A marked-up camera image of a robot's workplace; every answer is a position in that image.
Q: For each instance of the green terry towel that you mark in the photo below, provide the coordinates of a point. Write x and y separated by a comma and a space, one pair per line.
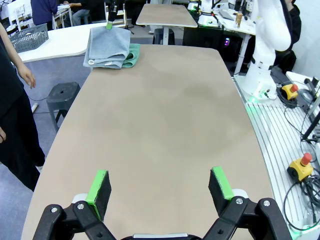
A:
132, 56

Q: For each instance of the white robot base green lights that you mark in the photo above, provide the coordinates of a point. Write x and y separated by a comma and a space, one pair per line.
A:
206, 12

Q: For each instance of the person in black clothes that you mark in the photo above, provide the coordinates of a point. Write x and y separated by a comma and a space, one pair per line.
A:
15, 130

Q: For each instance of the person's right hand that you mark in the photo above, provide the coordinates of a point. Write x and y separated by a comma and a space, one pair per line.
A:
2, 136

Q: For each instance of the person's left forearm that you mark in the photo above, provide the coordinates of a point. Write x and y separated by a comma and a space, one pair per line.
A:
11, 51

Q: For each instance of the seated person in jeans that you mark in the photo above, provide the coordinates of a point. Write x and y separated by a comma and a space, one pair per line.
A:
80, 13

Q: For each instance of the grey plastic basket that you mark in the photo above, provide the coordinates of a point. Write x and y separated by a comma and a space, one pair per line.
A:
30, 43

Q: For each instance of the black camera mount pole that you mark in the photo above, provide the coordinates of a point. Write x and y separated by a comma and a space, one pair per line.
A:
311, 122

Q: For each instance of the person's left hand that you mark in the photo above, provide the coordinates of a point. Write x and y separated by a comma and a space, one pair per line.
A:
26, 75

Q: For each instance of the person in black hoodie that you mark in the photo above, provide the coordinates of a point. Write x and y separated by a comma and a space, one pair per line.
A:
296, 25

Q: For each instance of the grey-blue terry towel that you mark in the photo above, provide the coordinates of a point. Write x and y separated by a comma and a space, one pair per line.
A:
107, 45

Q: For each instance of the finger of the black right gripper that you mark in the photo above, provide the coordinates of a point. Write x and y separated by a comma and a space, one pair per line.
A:
113, 12

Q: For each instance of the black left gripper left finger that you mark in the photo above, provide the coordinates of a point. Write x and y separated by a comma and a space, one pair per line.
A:
97, 200

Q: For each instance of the white office desk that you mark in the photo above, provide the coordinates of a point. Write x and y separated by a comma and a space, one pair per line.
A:
232, 23

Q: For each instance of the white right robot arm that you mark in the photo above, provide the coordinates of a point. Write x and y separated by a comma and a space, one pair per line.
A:
265, 37

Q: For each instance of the black computer tower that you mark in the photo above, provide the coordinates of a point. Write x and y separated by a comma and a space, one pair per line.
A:
231, 50

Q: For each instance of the black stool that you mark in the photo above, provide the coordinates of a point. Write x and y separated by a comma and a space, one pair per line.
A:
158, 37

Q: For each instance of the person in dark blue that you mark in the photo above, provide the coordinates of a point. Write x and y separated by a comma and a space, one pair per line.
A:
43, 11

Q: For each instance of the brown work table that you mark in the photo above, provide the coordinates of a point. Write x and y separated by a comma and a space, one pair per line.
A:
165, 15

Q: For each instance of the dark grey plastic stool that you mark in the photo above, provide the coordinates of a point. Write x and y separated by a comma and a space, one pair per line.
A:
62, 95

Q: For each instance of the white tube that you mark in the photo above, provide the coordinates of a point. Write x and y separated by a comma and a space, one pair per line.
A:
35, 107

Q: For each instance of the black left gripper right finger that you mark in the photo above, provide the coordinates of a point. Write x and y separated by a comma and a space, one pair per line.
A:
225, 205

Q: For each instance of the white slotted mounting platform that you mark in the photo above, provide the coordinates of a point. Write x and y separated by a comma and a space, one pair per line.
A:
275, 130

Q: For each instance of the yellow emergency stop button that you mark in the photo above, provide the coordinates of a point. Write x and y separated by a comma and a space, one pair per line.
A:
288, 92
298, 170

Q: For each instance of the small wooden object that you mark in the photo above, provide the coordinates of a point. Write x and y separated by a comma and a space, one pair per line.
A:
238, 20

